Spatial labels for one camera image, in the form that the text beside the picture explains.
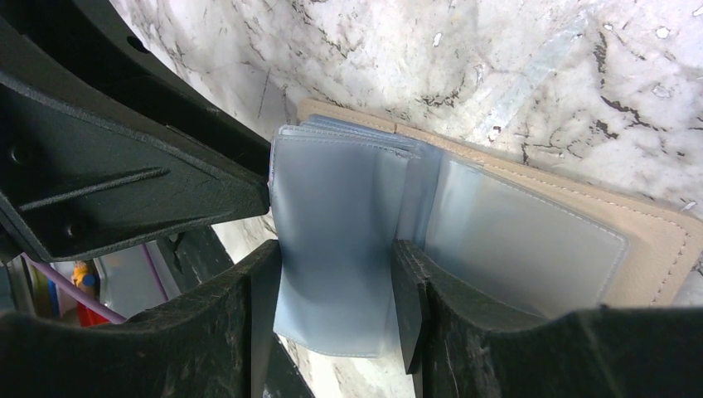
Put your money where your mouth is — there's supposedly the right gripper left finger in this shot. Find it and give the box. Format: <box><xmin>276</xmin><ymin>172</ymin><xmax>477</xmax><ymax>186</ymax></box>
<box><xmin>1</xmin><ymin>240</ymin><xmax>281</xmax><ymax>397</ymax></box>

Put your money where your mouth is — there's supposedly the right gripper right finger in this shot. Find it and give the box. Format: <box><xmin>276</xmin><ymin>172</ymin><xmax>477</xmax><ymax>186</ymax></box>
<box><xmin>390</xmin><ymin>240</ymin><xmax>702</xmax><ymax>397</ymax></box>

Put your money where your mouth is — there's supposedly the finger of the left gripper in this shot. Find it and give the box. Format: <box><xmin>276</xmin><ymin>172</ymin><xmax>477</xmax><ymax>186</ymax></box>
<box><xmin>1</xmin><ymin>73</ymin><xmax>269</xmax><ymax>262</ymax></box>
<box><xmin>1</xmin><ymin>0</ymin><xmax>270</xmax><ymax>175</ymax></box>

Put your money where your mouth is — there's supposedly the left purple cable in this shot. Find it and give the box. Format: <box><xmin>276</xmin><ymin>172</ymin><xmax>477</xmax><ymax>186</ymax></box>
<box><xmin>22</xmin><ymin>244</ymin><xmax>168</xmax><ymax>325</ymax></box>

